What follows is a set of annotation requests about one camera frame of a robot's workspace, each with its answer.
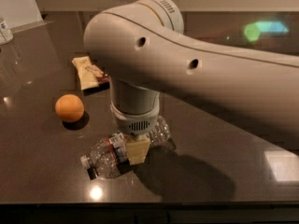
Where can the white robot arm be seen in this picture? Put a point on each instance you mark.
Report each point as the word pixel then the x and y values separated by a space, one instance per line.
pixel 141 46

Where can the white container at left edge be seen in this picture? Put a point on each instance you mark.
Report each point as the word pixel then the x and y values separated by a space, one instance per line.
pixel 5 33

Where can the brown sea salt snack bag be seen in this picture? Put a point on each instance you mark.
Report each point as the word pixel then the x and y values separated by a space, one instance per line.
pixel 90 76

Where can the orange fruit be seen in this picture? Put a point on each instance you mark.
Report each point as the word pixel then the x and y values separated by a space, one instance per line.
pixel 69 108

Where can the white board leaning on wall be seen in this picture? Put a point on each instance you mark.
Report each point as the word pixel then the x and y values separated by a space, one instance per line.
pixel 19 12

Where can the clear plastic water bottle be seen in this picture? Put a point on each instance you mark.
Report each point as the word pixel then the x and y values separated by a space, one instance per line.
pixel 108 157

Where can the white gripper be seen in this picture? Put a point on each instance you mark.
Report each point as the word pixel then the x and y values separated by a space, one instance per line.
pixel 135 124

